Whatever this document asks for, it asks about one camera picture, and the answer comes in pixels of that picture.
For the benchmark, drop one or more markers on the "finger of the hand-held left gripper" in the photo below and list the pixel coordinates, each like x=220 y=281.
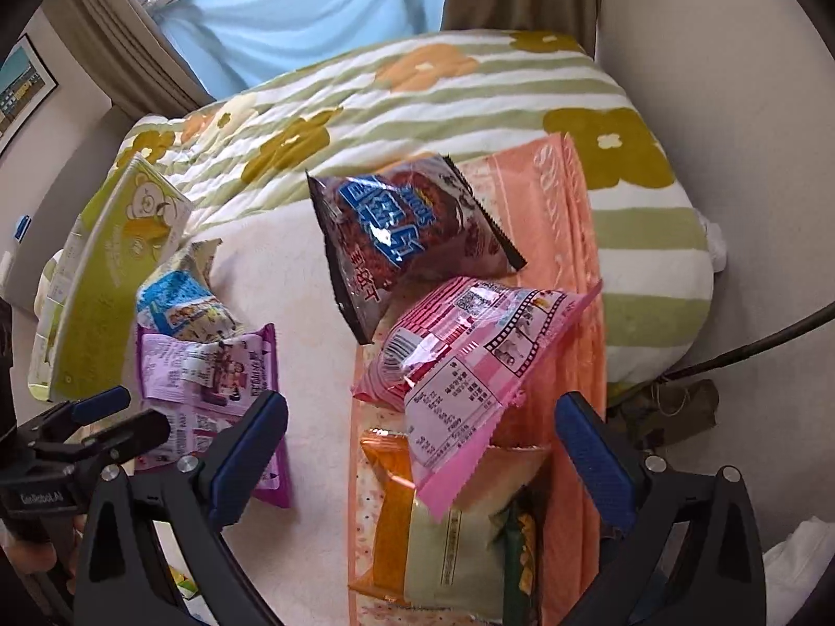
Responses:
x=101 y=399
x=137 y=430

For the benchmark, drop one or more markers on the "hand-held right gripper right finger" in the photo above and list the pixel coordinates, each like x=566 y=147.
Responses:
x=593 y=463

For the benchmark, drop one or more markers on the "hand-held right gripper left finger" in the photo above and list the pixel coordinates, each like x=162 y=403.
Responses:
x=251 y=450

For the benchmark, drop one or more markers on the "deep purple snack packet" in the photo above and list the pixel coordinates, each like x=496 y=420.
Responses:
x=267 y=476

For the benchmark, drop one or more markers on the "yellow-green cardboard box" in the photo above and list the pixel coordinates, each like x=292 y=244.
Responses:
x=111 y=274

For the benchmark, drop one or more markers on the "blue-white snack packet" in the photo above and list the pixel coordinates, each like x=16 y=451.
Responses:
x=186 y=297

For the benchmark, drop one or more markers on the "pink printed snack packet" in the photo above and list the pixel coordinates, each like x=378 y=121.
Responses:
x=456 y=372

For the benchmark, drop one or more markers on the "dark brown snack packet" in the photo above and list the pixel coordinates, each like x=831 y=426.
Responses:
x=398 y=235

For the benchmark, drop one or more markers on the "person's left hand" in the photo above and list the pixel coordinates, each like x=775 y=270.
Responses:
x=32 y=557

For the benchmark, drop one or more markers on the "beige snack packet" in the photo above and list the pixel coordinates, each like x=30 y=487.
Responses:
x=512 y=469

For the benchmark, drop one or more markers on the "dark green snack packet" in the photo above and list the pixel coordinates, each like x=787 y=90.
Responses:
x=524 y=561

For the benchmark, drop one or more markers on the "orange snack packet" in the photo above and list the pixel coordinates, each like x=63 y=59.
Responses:
x=391 y=508

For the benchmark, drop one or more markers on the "pale green-white snack packet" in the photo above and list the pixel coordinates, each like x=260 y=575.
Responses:
x=450 y=557

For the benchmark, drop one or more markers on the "small blue-white object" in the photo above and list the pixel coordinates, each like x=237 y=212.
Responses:
x=23 y=228

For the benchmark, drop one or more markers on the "grey headboard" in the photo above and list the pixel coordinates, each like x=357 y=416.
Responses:
x=59 y=195

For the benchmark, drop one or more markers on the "black lamp stand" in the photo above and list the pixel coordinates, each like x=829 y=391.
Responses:
x=770 y=339

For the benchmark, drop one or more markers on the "white crumpled cloth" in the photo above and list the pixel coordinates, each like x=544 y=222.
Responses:
x=802 y=551

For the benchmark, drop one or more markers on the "orange towel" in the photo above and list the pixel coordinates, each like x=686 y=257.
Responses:
x=561 y=222

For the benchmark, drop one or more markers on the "floral striped quilt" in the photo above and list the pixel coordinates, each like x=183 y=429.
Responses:
x=456 y=111

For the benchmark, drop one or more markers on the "light blue cloth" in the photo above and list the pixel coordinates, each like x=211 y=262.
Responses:
x=313 y=6

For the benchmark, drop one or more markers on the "white wall socket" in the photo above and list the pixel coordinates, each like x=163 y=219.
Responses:
x=6 y=268

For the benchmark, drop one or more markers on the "framed wall picture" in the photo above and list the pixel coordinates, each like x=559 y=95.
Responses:
x=19 y=91

